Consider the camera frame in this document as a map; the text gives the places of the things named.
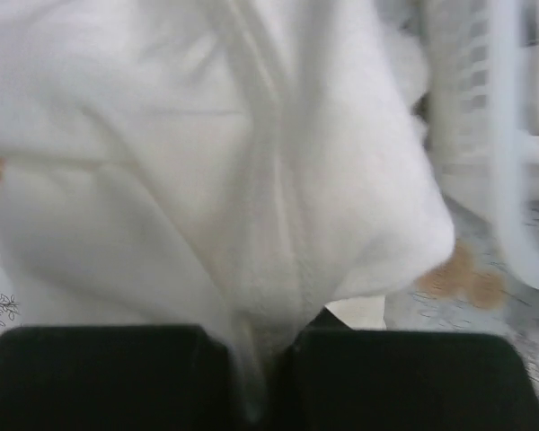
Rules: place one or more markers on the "white t shirt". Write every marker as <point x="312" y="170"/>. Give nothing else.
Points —
<point x="232" y="164"/>

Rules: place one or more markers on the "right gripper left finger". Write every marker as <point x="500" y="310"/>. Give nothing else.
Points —
<point x="115" y="378"/>

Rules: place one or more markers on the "white plastic laundry basket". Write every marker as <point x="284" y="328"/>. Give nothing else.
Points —
<point x="486" y="160"/>

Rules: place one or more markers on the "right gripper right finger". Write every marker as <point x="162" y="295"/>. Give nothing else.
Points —
<point x="337" y="378"/>

